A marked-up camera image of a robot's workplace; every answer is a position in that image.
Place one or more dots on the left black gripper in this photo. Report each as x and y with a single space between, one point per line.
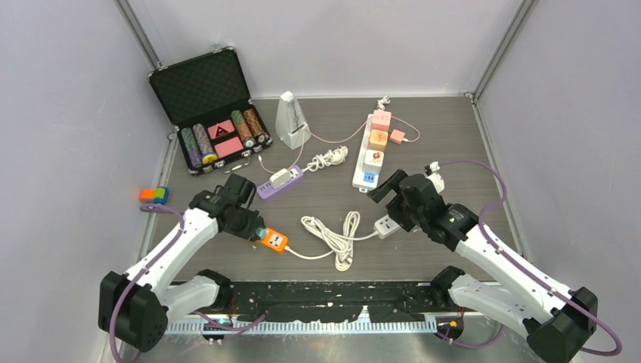
254 221

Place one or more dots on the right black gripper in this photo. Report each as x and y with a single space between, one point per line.
394 214

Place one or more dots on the tan dragon cube socket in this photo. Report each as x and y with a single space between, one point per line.
378 140

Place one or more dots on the salmon pink charger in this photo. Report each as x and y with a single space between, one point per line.
396 136

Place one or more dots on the purple power strip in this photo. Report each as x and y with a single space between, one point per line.
265 191

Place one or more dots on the pink cube socket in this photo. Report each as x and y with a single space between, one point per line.
381 120

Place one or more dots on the teal charger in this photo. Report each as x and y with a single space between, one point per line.
261 233

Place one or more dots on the white cube socket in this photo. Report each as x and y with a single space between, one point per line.
373 161

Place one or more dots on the white adapter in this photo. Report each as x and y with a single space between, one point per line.
279 178

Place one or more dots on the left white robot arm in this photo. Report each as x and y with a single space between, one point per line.
136 306

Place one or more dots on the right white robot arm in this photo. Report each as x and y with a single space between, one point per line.
555 320

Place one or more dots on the long white colourful power strip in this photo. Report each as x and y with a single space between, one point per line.
364 182

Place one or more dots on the white grey power strip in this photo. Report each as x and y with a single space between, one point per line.
385 226

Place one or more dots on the orange power strip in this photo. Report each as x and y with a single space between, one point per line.
275 241

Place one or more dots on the orange blue toy car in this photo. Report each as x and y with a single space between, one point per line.
154 195

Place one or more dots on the white metronome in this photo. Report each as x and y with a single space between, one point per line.
290 123

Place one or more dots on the black poker chip case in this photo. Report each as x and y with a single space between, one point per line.
207 100

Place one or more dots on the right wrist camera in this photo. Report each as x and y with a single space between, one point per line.
431 172

